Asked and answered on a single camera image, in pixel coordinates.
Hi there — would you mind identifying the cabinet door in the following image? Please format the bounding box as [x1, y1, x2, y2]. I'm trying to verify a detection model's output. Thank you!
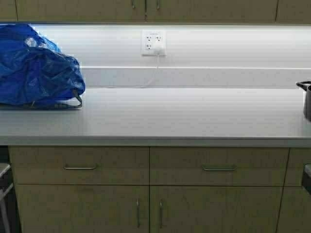
[146, 0, 277, 23]
[150, 186, 282, 233]
[16, 184, 149, 233]
[17, 0, 145, 23]

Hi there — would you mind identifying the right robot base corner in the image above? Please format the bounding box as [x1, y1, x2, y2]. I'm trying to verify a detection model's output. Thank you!
[302, 164, 311, 194]

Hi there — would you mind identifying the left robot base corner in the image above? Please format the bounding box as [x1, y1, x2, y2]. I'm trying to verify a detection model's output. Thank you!
[0, 163, 11, 181]

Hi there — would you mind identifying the right drawer front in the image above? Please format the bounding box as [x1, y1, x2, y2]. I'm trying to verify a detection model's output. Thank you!
[150, 147, 289, 186]

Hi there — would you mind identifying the drawer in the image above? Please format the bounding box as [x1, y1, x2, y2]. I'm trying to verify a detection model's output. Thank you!
[9, 146, 149, 185]
[150, 147, 289, 186]

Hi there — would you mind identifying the blue plastic tarp bag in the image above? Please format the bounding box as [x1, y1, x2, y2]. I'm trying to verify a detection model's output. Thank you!
[0, 24, 86, 109]

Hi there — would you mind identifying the left drawer front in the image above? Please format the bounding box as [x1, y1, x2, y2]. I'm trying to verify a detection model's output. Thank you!
[9, 146, 149, 185]

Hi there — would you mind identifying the white charger plug and cable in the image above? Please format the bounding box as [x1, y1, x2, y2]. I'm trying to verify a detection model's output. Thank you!
[106, 41, 165, 89]

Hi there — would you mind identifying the white wall outlet plate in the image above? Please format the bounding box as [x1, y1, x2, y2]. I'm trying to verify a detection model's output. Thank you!
[141, 30, 167, 56]

